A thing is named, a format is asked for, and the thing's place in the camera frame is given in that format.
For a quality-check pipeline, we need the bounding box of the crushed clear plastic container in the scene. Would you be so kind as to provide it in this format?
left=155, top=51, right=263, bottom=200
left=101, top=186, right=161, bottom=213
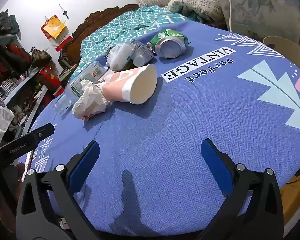
left=106, top=40, right=155, bottom=71

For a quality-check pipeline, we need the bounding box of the white tissue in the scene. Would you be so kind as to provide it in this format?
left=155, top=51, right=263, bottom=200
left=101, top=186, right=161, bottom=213
left=72, top=79, right=112, bottom=120

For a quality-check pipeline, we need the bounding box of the white cable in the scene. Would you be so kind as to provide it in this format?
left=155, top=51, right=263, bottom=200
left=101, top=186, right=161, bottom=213
left=228, top=0, right=237, bottom=32

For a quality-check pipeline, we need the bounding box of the blue printed blanket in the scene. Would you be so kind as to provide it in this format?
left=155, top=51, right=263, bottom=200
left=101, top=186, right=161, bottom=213
left=27, top=21, right=300, bottom=237

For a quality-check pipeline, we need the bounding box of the dark clothes pile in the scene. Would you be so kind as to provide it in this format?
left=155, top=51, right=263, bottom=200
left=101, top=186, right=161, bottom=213
left=0, top=9, right=20, bottom=34

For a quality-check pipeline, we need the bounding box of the small white bottle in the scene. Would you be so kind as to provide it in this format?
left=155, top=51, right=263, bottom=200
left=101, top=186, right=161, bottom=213
left=133, top=52, right=147, bottom=67

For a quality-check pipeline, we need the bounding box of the white printed plastic bag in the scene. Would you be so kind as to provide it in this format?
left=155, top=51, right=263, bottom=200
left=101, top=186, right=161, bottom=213
left=0, top=102, right=15, bottom=148

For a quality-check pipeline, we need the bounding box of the clear plastic storage bin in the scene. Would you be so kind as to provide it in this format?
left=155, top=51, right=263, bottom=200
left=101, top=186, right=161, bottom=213
left=210, top=0, right=300, bottom=45

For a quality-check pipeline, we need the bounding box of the red clothing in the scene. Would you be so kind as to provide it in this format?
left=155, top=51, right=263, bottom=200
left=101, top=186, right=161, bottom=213
left=0, top=44, right=32, bottom=83

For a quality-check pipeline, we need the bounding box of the brown bag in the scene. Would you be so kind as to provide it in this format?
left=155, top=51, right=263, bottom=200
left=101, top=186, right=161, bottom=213
left=30, top=47, right=52, bottom=68

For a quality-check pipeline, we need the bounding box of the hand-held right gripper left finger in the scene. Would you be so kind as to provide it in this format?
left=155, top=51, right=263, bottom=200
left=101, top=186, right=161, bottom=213
left=16, top=140, right=100, bottom=240

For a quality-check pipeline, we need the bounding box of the carved wooden headboard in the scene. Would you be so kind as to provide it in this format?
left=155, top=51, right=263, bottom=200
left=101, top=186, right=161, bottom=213
left=59, top=4, right=140, bottom=70

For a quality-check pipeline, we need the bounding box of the red box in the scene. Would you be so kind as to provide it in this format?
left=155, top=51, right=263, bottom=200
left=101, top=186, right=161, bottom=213
left=37, top=66, right=63, bottom=93

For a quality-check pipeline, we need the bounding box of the pink white paper cup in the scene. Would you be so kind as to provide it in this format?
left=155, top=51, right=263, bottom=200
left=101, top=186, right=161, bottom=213
left=100, top=64, right=157, bottom=105

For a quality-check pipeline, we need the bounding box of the crushed green can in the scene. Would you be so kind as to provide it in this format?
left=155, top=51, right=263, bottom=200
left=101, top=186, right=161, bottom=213
left=150, top=29, right=189, bottom=59

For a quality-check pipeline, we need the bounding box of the clear plastic bottle with label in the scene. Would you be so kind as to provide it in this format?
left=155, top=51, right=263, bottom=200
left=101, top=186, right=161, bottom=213
left=54, top=61, right=110, bottom=115

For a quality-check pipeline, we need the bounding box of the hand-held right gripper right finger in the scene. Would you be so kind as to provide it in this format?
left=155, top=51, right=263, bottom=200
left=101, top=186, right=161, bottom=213
left=201, top=138, right=284, bottom=240

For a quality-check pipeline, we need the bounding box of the teal patterned bedsheet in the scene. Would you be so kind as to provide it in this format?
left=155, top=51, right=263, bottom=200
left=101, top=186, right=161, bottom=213
left=70, top=5, right=190, bottom=80

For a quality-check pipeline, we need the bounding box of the yellow red wall calendar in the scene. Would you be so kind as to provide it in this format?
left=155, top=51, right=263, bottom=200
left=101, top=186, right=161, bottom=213
left=41, top=15, right=73, bottom=52

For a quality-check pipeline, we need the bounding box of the metal shelf rack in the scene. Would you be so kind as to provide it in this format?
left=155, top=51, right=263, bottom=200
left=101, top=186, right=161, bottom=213
left=0, top=9, right=65, bottom=140

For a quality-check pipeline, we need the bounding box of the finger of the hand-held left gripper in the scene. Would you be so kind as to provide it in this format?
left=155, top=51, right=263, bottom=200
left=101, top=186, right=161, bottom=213
left=27, top=123, right=55, bottom=143

